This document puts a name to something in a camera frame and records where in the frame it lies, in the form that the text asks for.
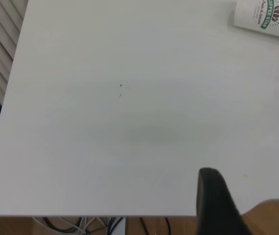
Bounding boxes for white table leg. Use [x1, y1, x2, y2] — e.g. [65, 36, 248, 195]
[107, 217, 127, 235]

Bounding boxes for white paper coffee cup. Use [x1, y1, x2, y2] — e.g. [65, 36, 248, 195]
[232, 0, 279, 41]

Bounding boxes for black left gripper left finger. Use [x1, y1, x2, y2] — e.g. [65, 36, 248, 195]
[196, 167, 260, 235]

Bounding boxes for white floor cable bundle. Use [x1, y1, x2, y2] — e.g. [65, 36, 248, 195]
[32, 216, 107, 235]

